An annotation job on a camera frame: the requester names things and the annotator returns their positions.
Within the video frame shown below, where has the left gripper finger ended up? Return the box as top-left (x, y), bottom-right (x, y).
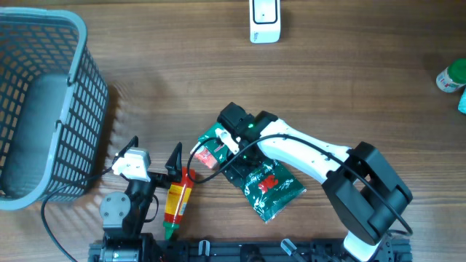
top-left (112, 135), bottom-right (138, 164)
top-left (165, 142), bottom-right (182, 178)

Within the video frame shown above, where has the left black camera cable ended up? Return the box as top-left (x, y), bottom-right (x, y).
top-left (39, 166), bottom-right (114, 262)

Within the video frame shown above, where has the teal wet wipes pack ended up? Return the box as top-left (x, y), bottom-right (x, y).
top-left (457, 89), bottom-right (466, 114)

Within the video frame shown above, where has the red sauce bottle green cap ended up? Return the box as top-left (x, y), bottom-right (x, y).
top-left (162, 167), bottom-right (196, 240)

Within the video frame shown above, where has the green 3M gloves package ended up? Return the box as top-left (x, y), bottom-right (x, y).
top-left (194, 122), bottom-right (306, 223)

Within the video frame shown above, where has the grey plastic shopping basket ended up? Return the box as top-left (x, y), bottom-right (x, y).
top-left (1, 7), bottom-right (109, 211)

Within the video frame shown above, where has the green lid jar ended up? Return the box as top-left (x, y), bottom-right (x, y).
top-left (436, 58), bottom-right (466, 93)

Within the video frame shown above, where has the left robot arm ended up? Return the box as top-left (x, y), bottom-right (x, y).
top-left (88, 136), bottom-right (182, 262)

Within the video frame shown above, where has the white barcode scanner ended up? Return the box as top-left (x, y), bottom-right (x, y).
top-left (249, 0), bottom-right (281, 44)

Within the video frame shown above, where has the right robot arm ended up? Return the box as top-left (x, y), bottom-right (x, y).
top-left (217, 103), bottom-right (413, 261)

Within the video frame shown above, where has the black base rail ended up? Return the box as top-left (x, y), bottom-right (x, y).
top-left (87, 232), bottom-right (412, 262)

